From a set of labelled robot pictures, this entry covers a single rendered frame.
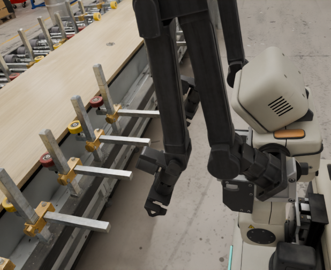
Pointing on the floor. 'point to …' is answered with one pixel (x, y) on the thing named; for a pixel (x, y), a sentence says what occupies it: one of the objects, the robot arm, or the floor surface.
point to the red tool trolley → (18, 2)
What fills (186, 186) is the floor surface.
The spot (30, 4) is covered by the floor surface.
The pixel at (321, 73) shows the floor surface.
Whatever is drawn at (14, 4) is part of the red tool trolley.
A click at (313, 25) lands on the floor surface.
